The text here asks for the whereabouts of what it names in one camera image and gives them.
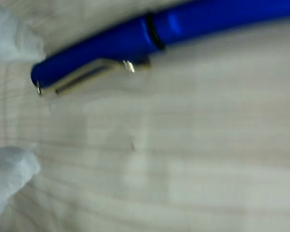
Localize blue pen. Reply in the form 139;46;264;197
30;0;290;98

